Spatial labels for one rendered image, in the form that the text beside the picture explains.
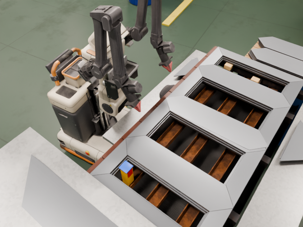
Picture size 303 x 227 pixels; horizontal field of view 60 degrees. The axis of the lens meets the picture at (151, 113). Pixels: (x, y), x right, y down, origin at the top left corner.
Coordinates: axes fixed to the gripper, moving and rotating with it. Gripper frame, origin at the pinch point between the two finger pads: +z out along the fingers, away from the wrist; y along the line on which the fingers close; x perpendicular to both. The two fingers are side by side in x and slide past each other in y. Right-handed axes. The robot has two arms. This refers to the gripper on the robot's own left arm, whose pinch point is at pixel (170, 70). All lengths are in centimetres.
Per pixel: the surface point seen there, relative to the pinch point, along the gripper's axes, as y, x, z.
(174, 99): -11.8, -2.3, 16.9
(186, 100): -7.9, -9.6, 20.6
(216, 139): -29, -35, 36
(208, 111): -11.0, -25.2, 28.6
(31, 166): -105, 18, -18
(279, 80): 46, -57, 47
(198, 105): -8.5, -17.5, 24.6
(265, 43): 90, -39, 36
